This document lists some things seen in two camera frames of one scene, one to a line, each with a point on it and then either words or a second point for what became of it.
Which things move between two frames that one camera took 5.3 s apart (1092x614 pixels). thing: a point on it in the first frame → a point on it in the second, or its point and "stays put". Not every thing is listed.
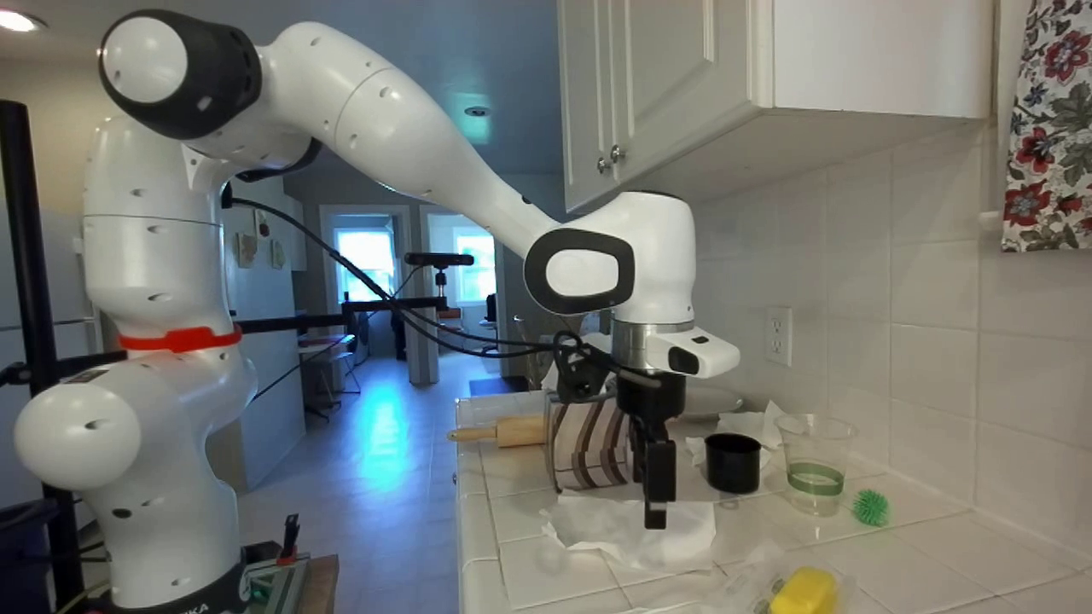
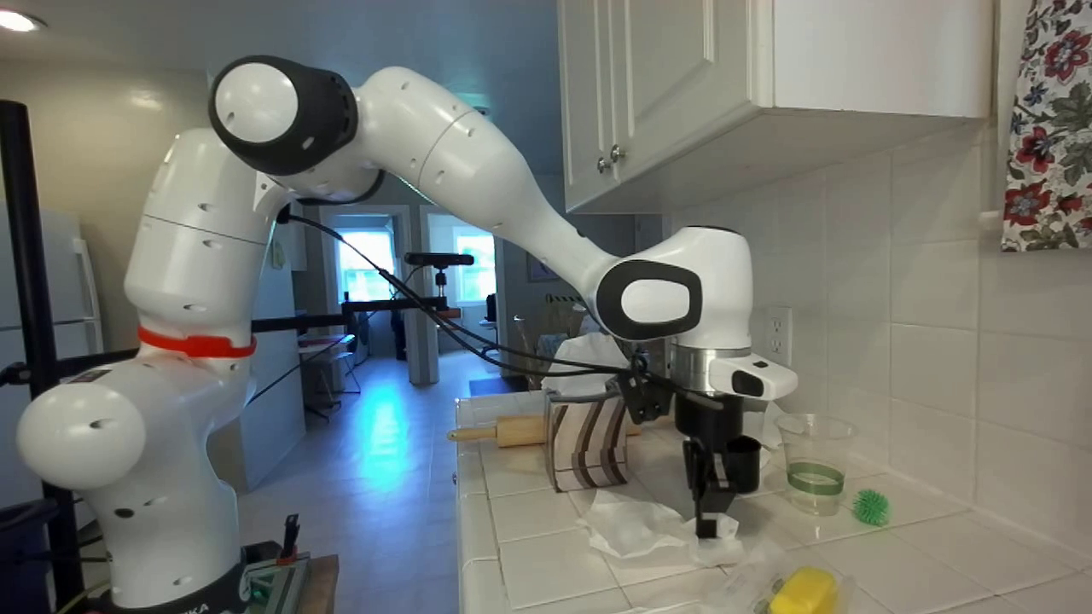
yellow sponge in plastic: [806, 593] stays put
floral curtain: [1049, 151] stays put
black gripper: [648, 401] → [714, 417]
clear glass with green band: [815, 460] stays put
